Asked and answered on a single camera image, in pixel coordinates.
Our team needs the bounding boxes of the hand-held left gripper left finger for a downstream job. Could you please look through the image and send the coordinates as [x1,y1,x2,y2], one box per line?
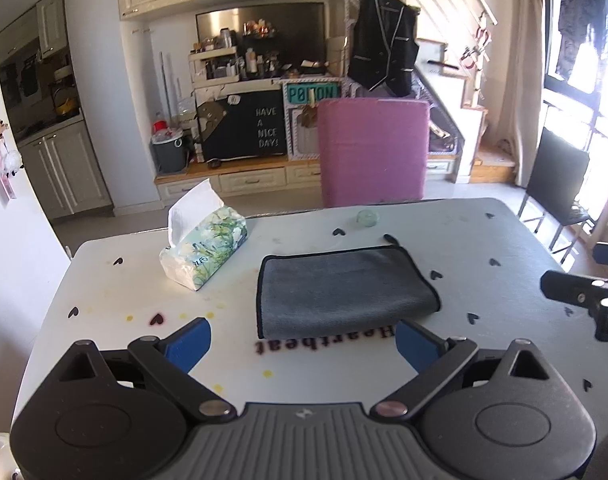
[48,317,237,421]

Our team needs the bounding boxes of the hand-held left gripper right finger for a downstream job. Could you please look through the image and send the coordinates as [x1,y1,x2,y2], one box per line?
[371,318,558,419]

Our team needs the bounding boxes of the grey towel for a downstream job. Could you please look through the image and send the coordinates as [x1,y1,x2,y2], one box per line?
[256,245,442,341]

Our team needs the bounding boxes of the black chair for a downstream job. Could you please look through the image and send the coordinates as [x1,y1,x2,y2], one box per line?
[517,126,596,252]

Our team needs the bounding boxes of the floral tissue pack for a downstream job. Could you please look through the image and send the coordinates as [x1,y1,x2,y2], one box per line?
[159,178,249,292]

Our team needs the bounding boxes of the low cream drawer cabinet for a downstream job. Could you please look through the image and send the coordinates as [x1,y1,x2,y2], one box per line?
[154,152,461,207]

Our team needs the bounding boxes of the grey trash bin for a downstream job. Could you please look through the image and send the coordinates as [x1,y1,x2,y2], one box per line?
[150,128,189,174]

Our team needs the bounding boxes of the pink chair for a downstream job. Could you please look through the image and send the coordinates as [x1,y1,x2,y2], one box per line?
[317,98,431,209]

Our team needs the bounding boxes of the beige curtain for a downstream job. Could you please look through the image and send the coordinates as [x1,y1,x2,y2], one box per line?
[493,0,551,187]

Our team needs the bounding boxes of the white staircase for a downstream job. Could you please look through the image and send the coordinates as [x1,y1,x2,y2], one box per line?
[413,37,516,187]

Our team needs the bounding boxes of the cream kitchen base cabinet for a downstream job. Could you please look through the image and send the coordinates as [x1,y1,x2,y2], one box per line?
[17,119,114,220]

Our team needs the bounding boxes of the black lettered board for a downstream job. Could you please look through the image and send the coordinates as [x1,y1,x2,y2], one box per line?
[198,89,289,164]

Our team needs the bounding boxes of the dark hanging garment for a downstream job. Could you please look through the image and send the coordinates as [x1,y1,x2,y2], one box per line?
[554,0,608,81]

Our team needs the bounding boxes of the teal sign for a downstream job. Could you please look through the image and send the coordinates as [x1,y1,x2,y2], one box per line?
[283,82,341,110]

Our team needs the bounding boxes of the white shelf organizer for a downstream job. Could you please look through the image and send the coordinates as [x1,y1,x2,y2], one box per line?
[188,46,241,86]

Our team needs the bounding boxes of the black jacket with white trim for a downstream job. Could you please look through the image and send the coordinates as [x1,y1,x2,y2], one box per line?
[347,0,420,97]

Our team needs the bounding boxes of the white patterned frame box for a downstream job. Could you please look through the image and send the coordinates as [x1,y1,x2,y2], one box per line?
[287,105,325,162]

